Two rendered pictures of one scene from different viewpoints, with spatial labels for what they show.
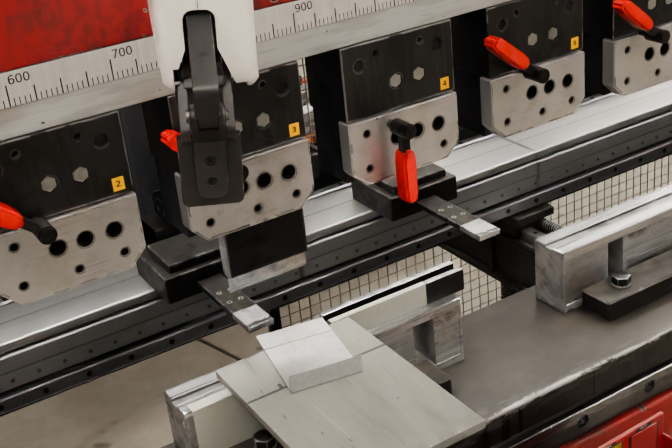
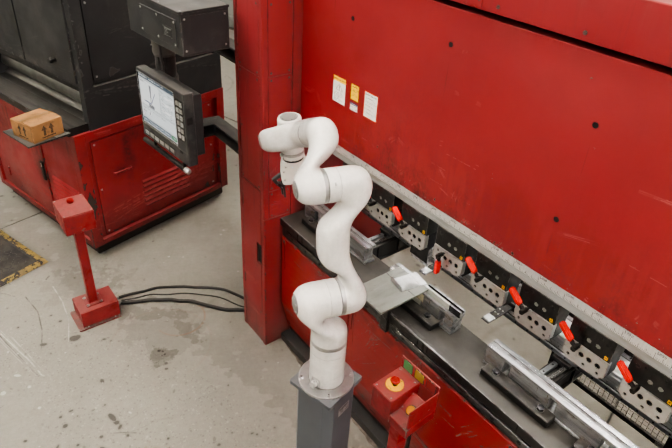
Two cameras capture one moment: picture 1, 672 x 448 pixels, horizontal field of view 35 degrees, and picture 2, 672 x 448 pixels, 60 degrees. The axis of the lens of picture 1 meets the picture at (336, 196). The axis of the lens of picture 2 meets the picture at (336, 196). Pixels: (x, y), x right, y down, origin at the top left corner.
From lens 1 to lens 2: 2.06 m
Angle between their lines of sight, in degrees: 69
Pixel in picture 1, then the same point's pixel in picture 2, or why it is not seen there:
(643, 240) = (519, 377)
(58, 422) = not seen: hidden behind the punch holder
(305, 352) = (408, 281)
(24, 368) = not seen: hidden behind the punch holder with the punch
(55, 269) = (376, 213)
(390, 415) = (382, 296)
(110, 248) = (384, 219)
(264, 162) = (415, 232)
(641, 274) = (504, 380)
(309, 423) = (378, 283)
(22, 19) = (386, 166)
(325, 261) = not seen: hidden behind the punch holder
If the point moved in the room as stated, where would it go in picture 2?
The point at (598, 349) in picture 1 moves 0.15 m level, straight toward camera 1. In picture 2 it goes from (461, 368) to (422, 362)
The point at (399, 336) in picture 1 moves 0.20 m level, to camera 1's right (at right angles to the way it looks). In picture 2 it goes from (435, 307) to (450, 342)
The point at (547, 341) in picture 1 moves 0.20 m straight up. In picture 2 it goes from (464, 355) to (473, 318)
